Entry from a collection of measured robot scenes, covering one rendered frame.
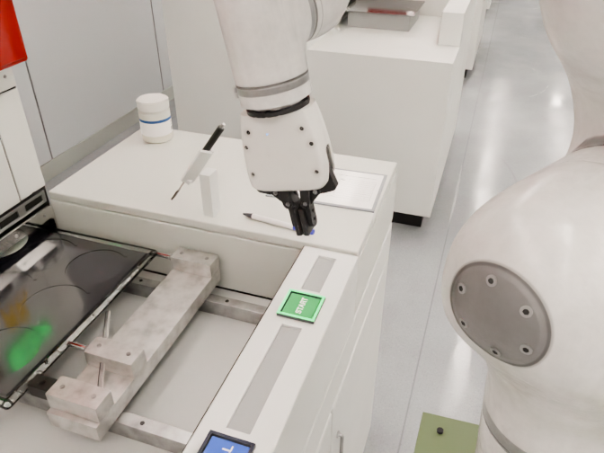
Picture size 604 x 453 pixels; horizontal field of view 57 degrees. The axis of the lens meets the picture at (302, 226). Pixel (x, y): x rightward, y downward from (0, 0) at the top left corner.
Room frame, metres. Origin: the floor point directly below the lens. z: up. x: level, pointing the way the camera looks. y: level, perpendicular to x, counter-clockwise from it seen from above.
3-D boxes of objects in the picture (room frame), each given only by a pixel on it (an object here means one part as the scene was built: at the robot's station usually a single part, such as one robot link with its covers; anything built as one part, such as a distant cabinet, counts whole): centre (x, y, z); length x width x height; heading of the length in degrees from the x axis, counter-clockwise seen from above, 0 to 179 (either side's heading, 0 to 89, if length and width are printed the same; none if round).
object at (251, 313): (0.79, 0.26, 0.84); 0.50 x 0.02 x 0.03; 71
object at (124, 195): (1.00, 0.14, 0.89); 0.62 x 0.35 x 0.14; 71
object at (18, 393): (0.65, 0.33, 0.90); 0.38 x 0.01 x 0.01; 161
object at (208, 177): (0.86, 0.18, 1.03); 0.06 x 0.04 x 0.13; 71
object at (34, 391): (0.51, 0.36, 0.90); 0.04 x 0.02 x 0.03; 71
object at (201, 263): (0.80, 0.19, 0.89); 0.08 x 0.03 x 0.03; 71
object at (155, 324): (0.64, 0.25, 0.87); 0.36 x 0.08 x 0.03; 161
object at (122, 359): (0.57, 0.27, 0.89); 0.08 x 0.03 x 0.03; 71
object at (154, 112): (1.19, 0.33, 1.01); 0.07 x 0.07 x 0.10
